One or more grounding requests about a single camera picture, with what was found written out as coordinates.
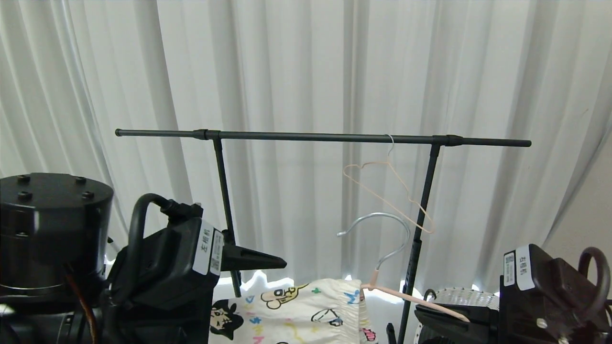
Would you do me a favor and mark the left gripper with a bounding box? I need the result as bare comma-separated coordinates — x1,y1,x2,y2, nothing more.
103,244,287,344

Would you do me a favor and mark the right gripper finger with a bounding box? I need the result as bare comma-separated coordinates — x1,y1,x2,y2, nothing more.
415,304,500,335

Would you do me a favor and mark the cream printed garment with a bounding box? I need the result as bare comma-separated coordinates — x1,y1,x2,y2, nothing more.
208,279,378,344

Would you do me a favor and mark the pink clothes hanger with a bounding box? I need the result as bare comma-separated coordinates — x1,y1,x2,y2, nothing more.
337,213,471,323
343,135,436,235

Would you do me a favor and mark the white laundry basket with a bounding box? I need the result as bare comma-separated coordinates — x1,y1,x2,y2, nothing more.
414,287,500,344

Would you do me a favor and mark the black clothes rack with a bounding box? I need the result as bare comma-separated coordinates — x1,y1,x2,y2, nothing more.
115,128,532,344

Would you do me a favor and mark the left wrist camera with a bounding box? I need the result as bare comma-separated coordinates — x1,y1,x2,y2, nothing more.
108,202,225,311

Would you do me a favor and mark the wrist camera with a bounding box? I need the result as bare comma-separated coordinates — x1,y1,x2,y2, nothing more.
108,202,225,311
500,244,612,344

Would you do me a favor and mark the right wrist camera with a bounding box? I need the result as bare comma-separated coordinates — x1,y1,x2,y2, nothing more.
500,244,612,344

